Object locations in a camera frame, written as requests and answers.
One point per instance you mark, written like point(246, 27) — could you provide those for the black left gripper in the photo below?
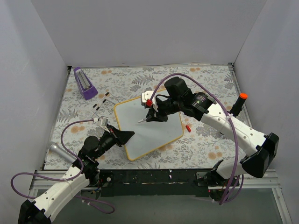
point(116, 136)

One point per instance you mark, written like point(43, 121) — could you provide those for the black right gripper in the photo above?
point(159, 107)

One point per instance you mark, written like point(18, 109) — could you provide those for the yellow framed whiteboard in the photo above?
point(149, 136)

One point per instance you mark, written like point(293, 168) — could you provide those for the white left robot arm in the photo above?
point(82, 173)

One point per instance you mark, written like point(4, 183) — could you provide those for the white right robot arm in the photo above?
point(260, 149)

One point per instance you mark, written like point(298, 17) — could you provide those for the purple metronome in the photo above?
point(86, 88)

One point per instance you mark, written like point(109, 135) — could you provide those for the silver microphone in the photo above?
point(55, 148)

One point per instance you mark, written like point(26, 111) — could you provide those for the black orange-tipped flashlight on stand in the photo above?
point(237, 106)

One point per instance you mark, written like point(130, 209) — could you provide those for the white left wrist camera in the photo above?
point(103, 122)

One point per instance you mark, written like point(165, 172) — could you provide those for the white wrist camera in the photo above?
point(103, 122)
point(147, 101)

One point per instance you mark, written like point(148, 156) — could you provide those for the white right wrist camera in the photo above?
point(147, 101)

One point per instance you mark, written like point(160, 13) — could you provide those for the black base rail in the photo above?
point(152, 182)

